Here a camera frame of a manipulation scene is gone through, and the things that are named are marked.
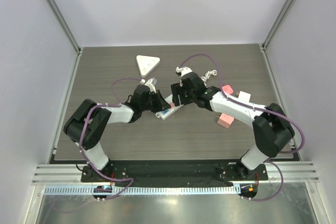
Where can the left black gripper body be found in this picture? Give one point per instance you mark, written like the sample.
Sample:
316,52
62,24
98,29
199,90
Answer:
151,104

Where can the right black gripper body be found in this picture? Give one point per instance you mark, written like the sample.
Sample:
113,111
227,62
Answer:
181,93

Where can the small pink cube plug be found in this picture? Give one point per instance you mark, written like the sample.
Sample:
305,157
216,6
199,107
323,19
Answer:
228,89

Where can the white triangular socket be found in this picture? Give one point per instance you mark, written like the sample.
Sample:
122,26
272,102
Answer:
146,64

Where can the white charger plug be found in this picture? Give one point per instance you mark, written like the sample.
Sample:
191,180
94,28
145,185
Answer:
244,96

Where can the white power strip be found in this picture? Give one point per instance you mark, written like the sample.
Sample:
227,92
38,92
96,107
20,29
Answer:
168,112

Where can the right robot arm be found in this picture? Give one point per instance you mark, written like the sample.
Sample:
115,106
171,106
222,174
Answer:
272,131

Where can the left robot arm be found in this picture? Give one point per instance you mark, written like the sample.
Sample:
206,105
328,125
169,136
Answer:
86,126

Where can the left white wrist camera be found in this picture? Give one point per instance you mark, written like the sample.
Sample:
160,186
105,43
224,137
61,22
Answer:
149,83

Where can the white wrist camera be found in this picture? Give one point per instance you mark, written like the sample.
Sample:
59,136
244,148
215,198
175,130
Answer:
149,83
182,71

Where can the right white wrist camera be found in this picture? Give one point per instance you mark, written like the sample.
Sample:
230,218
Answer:
182,71

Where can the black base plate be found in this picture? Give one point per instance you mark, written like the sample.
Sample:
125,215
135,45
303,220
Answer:
149,172

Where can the slotted cable duct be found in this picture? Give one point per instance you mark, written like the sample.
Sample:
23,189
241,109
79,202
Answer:
137,191

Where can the aluminium front rail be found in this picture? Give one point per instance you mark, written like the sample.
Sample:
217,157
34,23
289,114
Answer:
67,174

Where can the right aluminium frame post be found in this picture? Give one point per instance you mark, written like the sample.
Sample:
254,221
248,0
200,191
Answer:
278,21

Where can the aluminium frame post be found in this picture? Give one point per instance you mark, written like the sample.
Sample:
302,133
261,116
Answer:
278,21
60,19

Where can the left aluminium frame post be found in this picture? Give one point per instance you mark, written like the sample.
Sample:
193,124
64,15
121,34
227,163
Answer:
60,19

